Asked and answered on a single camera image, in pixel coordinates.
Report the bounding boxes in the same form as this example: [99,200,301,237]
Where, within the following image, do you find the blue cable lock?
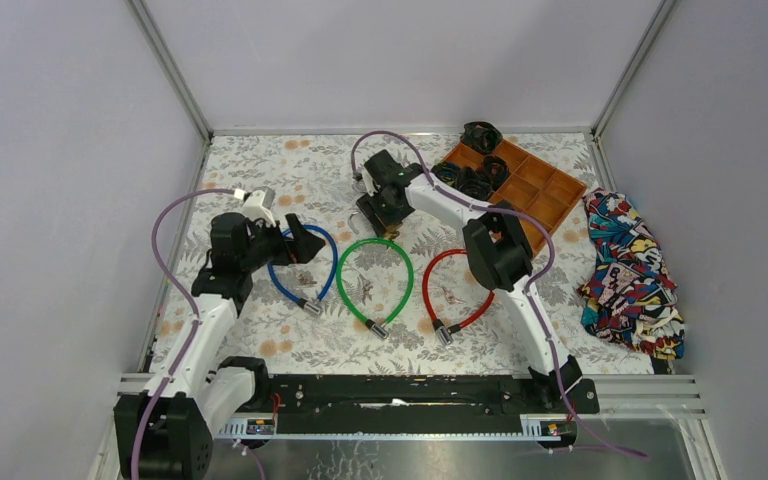
[267,223,339,317]

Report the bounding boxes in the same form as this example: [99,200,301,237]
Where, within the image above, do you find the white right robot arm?
[352,150,600,416]

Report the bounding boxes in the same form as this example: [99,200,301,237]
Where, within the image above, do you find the silver padlock keys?
[440,286,465,305]

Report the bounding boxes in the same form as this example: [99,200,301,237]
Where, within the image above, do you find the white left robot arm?
[114,213,327,479]

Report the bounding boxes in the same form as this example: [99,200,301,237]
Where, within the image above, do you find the colourful patterned cloth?
[578,188,685,360]

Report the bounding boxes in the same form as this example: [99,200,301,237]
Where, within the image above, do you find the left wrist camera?
[234,187,277,227]

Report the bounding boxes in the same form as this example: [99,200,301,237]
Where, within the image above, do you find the black object behind tray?
[460,121,503,155]

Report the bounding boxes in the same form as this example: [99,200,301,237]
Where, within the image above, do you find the plain brass padlock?
[346,210,400,241]

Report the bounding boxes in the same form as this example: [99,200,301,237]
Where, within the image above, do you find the green cable lock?
[335,237,416,342]

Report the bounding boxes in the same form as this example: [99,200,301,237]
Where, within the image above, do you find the red cable lock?
[421,248,495,347]

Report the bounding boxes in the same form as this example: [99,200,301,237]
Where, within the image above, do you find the rolled blue yellow tie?
[431,161,462,188]

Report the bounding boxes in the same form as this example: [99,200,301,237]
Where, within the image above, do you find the rolled dark tie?
[481,155,510,191]
[455,167,494,201]

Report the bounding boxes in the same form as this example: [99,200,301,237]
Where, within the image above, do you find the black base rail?
[218,374,601,437]

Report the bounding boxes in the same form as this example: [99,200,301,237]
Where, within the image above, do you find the wooden compartment tray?
[436,137,589,253]

